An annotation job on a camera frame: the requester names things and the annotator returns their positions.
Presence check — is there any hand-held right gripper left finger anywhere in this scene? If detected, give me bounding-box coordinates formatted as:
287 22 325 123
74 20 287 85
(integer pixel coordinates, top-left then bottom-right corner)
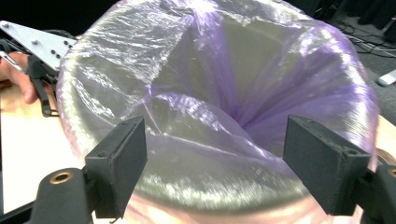
84 116 149 220

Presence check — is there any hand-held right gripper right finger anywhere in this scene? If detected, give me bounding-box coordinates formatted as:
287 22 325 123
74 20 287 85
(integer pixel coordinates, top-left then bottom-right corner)
282 114 372 217

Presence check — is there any purple plastic bag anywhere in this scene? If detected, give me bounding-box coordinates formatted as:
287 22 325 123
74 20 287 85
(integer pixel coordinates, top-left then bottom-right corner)
55 0 381 224

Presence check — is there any green plastic bucket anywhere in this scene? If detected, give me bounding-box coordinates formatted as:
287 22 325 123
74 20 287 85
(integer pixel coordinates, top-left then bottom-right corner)
58 6 379 224

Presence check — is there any bundle of floor cables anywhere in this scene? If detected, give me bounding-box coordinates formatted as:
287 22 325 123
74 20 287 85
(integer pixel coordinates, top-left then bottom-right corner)
340 17 396 60

